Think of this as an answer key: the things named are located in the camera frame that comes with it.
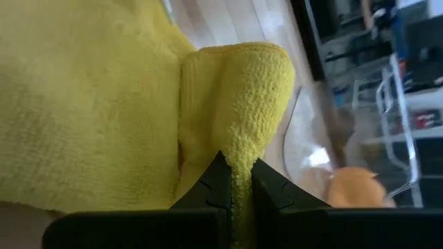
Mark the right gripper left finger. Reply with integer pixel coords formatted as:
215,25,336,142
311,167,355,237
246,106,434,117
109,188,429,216
169,150,232,212

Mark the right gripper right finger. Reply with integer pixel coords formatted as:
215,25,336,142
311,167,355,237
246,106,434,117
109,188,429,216
251,158,332,212

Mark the clear plastic basket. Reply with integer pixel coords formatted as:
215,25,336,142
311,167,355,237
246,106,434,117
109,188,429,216
282,51,422,209

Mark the orange microfiber towel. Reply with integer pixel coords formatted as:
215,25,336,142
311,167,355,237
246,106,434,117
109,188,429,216
326,167,396,209

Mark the yellow microfiber towel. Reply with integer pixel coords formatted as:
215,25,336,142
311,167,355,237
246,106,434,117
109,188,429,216
0,0,296,249

